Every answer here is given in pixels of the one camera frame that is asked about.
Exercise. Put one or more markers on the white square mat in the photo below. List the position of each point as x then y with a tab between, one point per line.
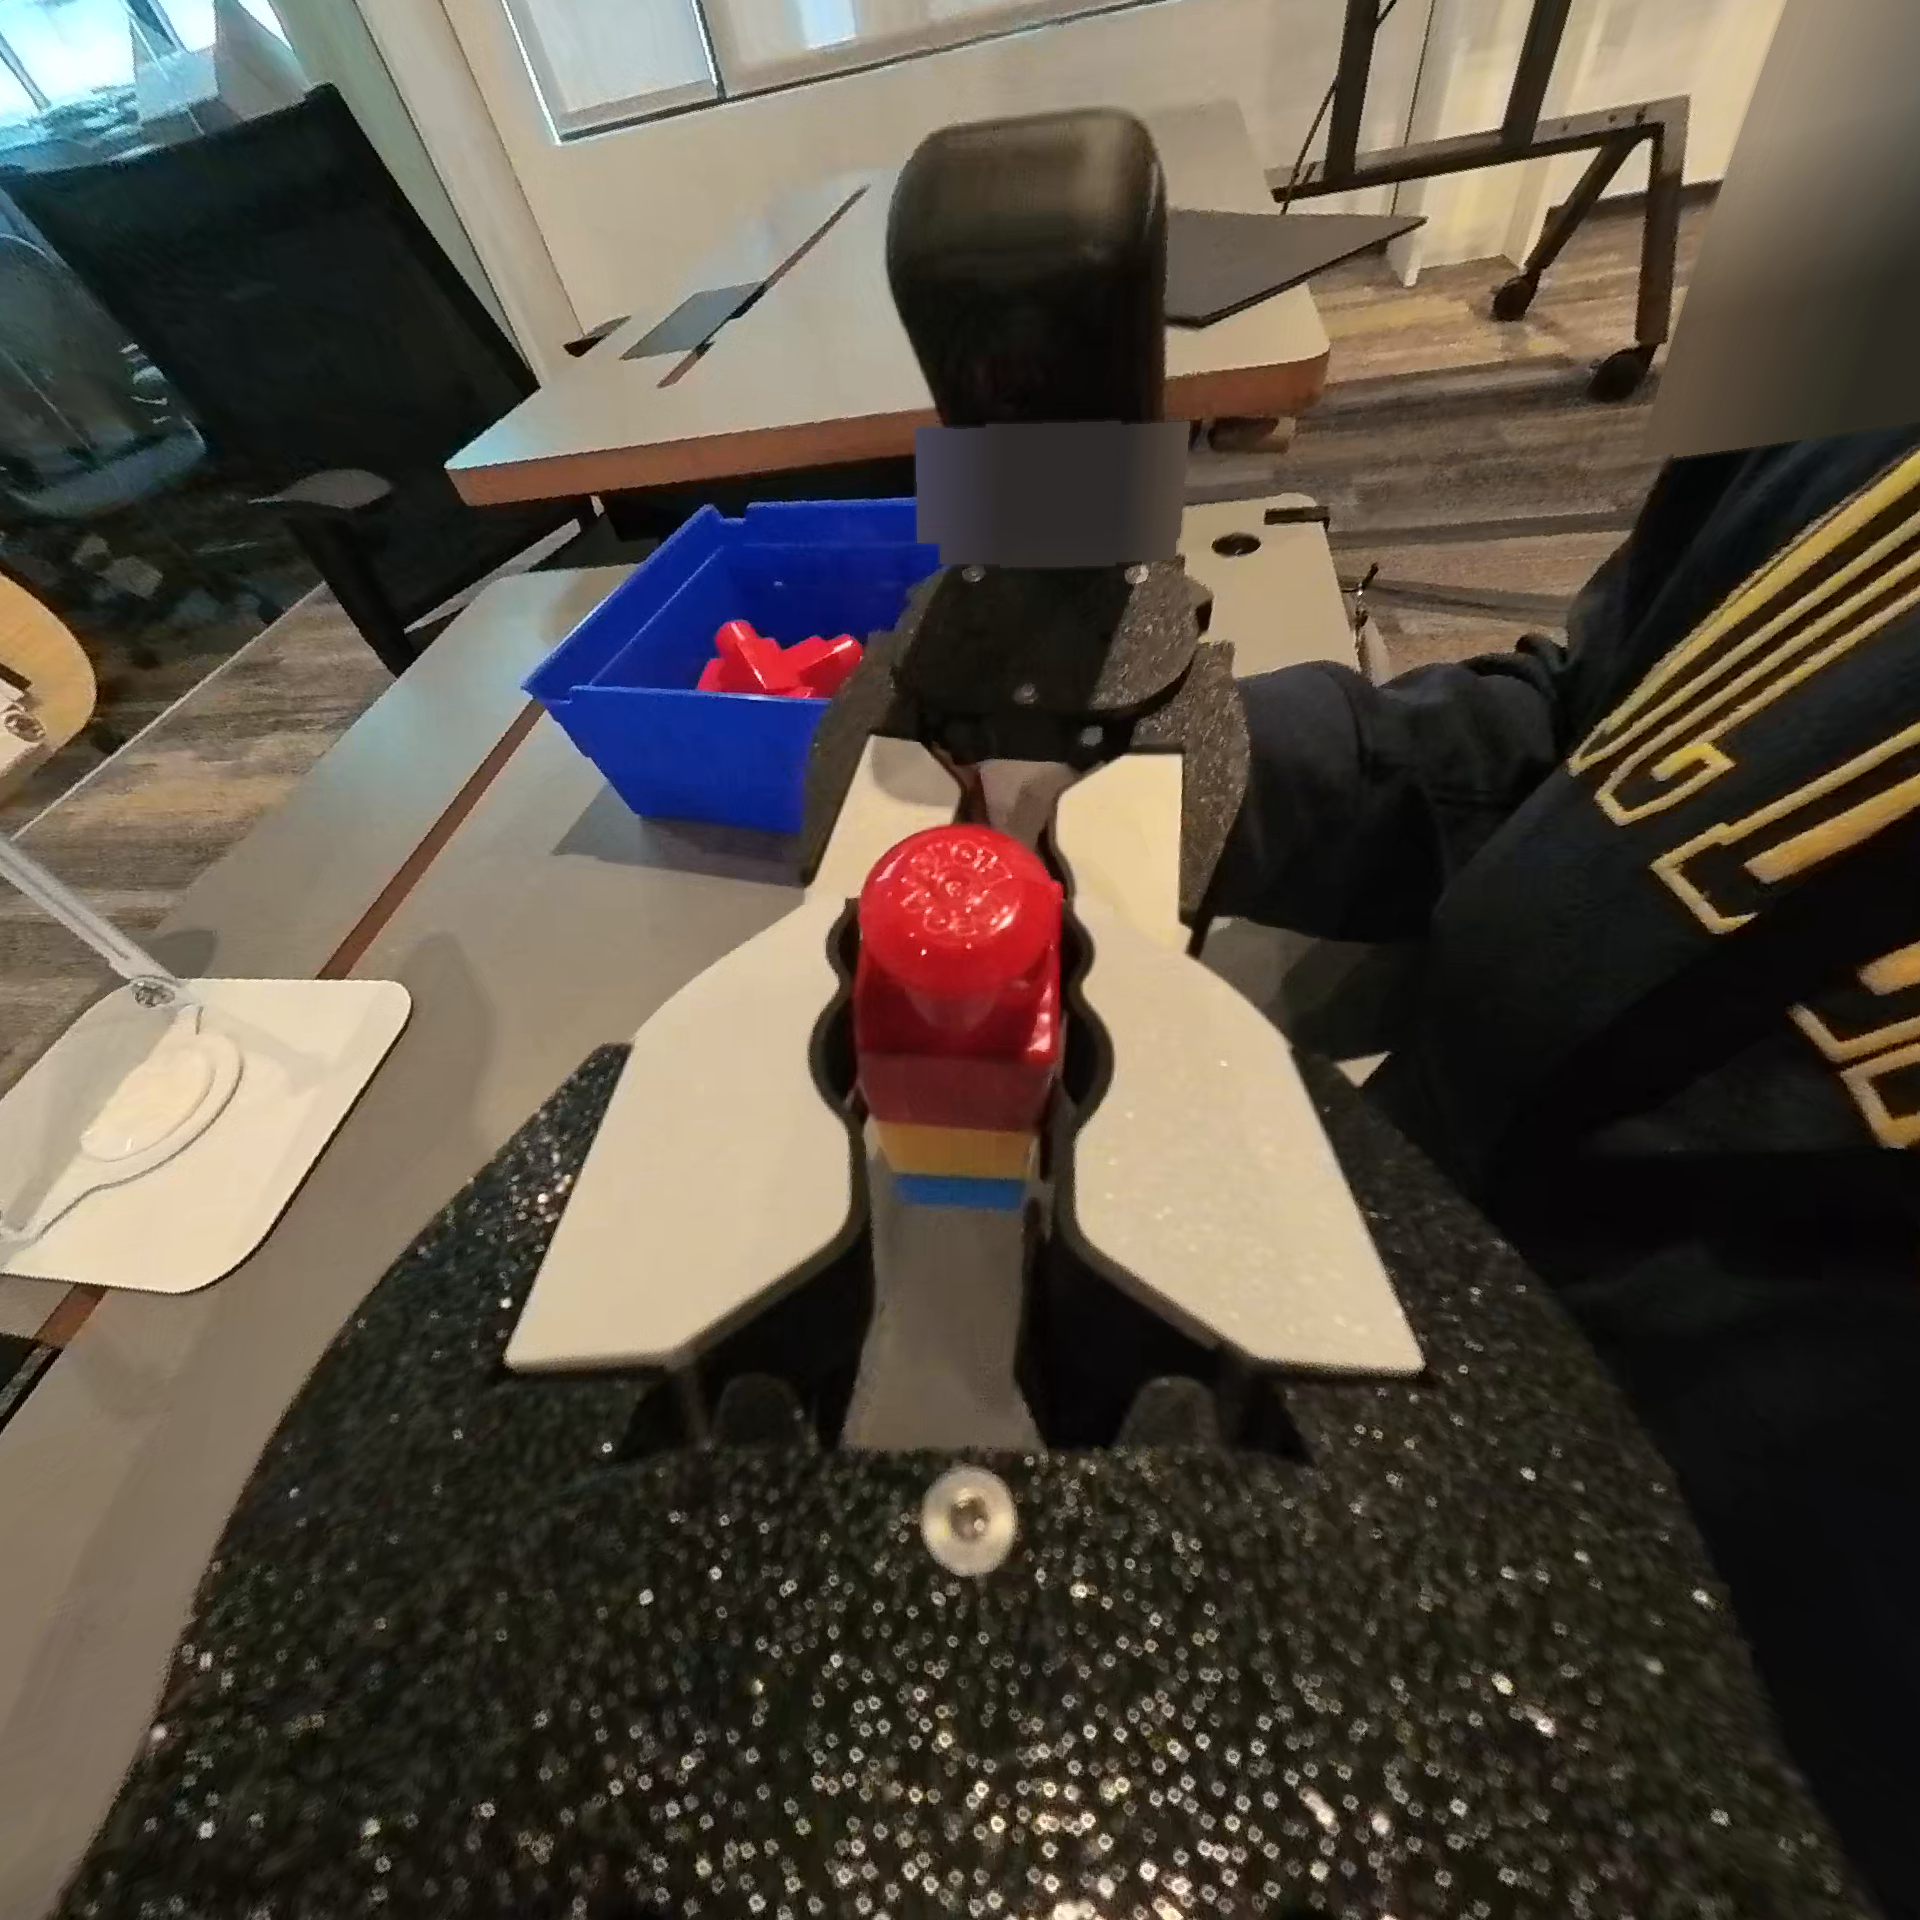
300	1109

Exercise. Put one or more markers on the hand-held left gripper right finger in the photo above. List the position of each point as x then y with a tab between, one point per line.
1230	1184

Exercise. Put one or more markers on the blue mega block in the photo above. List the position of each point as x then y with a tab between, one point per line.
957	1191

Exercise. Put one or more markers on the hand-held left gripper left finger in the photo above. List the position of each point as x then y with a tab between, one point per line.
675	1170

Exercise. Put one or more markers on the blue plastic bin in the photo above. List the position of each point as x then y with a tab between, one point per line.
646	721

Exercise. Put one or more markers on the red mega block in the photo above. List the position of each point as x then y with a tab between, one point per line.
773	663
960	961

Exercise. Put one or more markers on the person in dark hoodie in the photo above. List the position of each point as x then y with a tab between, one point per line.
1651	1050

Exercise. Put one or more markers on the black rolling stand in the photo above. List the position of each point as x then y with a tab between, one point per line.
1590	165

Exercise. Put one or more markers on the yellow mega block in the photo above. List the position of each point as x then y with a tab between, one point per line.
957	1149

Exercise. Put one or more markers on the round wooden table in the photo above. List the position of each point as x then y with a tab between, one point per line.
37	674

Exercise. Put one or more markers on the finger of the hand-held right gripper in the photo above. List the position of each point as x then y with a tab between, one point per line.
901	802
1132	840

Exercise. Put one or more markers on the person's right forearm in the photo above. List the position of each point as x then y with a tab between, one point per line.
1382	796

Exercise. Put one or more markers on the black flat mat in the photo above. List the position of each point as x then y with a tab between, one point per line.
1277	264

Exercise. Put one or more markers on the black office chair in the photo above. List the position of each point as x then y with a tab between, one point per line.
300	330

